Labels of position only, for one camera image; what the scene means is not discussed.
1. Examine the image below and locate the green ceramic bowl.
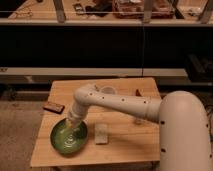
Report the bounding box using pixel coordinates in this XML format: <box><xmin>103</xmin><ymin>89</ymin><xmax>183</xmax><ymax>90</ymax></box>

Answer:
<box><xmin>50</xmin><ymin>119</ymin><xmax>88</xmax><ymax>155</ymax></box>

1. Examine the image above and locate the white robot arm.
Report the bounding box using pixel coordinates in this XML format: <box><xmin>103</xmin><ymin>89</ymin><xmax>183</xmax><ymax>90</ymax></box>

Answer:
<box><xmin>68</xmin><ymin>84</ymin><xmax>213</xmax><ymax>171</ymax></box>

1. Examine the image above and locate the brown chocolate bar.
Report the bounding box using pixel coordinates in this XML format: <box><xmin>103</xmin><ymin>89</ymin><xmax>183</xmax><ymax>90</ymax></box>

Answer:
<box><xmin>43</xmin><ymin>102</ymin><xmax>65</xmax><ymax>114</ymax></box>

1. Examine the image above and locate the beige sponge block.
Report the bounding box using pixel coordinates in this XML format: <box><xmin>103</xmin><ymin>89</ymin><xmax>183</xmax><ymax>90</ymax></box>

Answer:
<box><xmin>95</xmin><ymin>123</ymin><xmax>108</xmax><ymax>145</ymax></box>

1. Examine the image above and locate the wooden table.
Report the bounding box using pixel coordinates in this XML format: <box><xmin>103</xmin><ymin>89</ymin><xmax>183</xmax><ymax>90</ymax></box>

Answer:
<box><xmin>30</xmin><ymin>77</ymin><xmax>160</xmax><ymax>167</ymax></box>

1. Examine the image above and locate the black device on shelf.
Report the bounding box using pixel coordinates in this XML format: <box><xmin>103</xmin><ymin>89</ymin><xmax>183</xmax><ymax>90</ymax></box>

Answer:
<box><xmin>73</xmin><ymin>3</ymin><xmax>85</xmax><ymax>15</ymax></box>

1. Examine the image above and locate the red tray on shelf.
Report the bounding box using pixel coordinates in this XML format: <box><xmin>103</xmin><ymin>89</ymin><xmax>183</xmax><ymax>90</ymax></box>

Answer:
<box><xmin>112</xmin><ymin>0</ymin><xmax>174</xmax><ymax>18</ymax></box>

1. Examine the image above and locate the dark box right background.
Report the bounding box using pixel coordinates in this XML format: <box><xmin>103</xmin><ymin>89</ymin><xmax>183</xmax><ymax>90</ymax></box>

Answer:
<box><xmin>185</xmin><ymin>55</ymin><xmax>213</xmax><ymax>82</ymax></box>

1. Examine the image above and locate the long wooden bench rail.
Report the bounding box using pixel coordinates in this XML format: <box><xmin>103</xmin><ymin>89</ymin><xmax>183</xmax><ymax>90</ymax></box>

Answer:
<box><xmin>0</xmin><ymin>67</ymin><xmax>188</xmax><ymax>77</ymax></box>

